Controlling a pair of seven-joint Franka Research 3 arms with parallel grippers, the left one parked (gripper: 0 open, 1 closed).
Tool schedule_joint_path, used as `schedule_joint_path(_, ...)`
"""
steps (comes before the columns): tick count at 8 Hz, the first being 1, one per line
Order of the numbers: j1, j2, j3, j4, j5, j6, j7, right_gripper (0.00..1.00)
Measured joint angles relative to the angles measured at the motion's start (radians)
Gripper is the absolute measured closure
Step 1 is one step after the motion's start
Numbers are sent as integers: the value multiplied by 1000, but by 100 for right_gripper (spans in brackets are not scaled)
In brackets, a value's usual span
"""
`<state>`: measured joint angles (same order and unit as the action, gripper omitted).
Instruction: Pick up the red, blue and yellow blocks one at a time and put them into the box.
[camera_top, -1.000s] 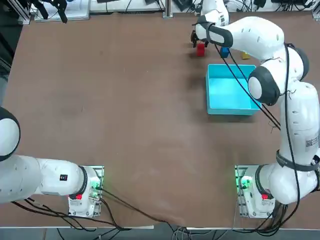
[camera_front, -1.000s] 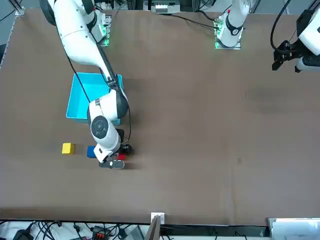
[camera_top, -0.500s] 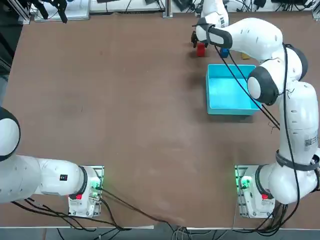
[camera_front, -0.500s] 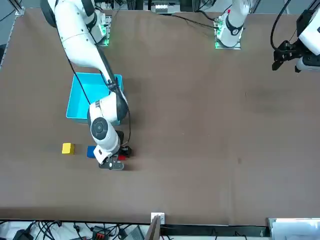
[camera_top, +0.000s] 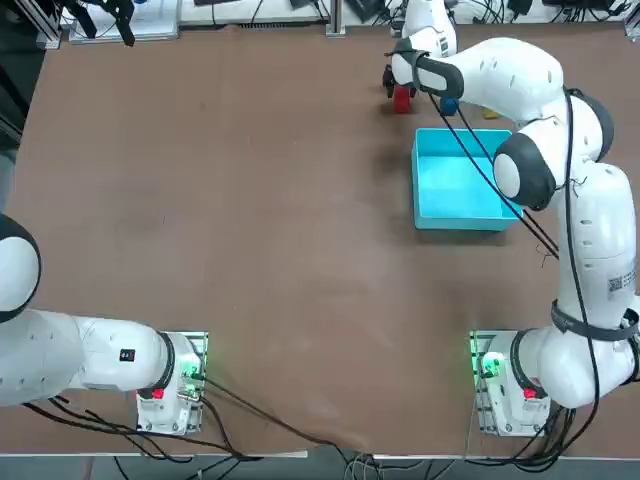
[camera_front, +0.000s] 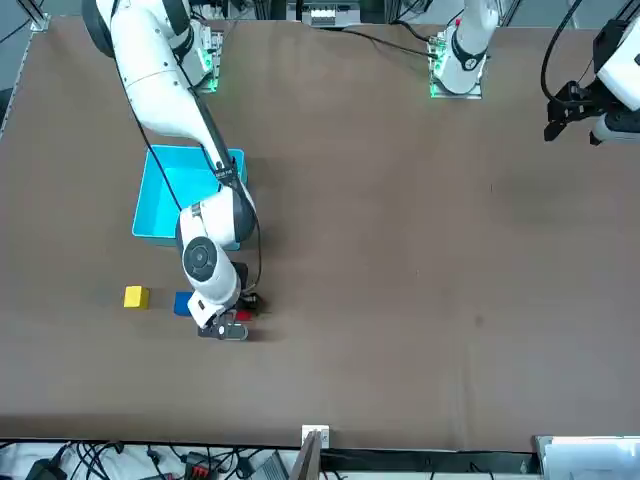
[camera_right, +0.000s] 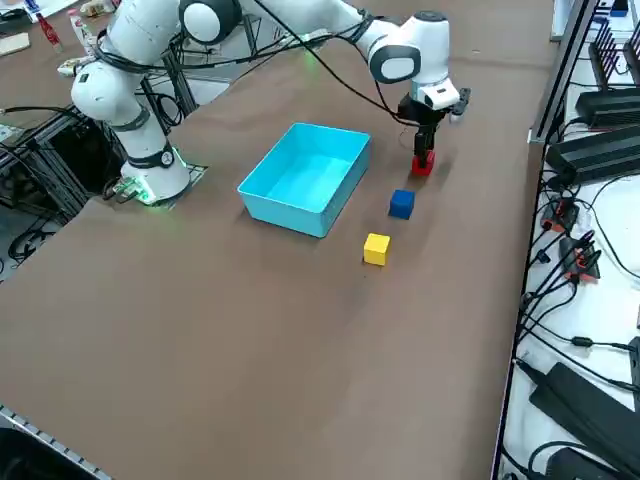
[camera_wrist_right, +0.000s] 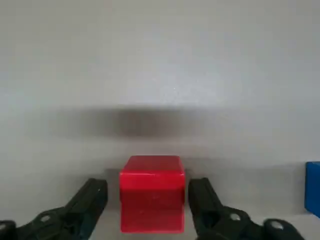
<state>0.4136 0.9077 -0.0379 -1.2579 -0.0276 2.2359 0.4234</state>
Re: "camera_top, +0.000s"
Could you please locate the aluminium frame profile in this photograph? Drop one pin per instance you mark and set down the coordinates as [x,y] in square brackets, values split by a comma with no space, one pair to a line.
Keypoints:
[633,17]
[42,22]

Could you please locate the blue block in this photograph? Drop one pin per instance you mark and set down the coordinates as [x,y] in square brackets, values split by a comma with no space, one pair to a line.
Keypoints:
[449,107]

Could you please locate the cyan plastic box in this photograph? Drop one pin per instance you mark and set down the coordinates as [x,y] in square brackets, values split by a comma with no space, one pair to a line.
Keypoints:
[450,185]

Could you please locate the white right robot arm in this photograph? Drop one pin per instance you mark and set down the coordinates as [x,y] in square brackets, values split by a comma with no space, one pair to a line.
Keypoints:
[600,250]

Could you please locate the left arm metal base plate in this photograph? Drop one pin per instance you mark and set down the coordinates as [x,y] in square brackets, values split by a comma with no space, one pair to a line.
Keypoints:
[202,340]

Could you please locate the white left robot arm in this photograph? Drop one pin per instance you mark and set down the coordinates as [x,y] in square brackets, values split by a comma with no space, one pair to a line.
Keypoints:
[100,360]

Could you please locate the yellow block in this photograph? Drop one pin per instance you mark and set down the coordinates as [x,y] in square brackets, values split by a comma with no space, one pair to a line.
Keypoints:
[490,115]

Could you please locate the small black power adapter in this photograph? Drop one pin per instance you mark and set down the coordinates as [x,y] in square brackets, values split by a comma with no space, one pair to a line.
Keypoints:
[520,7]

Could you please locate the red block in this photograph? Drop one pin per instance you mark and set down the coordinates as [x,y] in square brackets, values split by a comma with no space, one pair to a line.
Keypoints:
[401,102]

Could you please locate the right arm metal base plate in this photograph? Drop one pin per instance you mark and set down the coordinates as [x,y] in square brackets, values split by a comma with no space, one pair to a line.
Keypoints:
[482,415]

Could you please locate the grey aluminium post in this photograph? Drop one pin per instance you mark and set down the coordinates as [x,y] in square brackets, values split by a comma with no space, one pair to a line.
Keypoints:
[336,15]

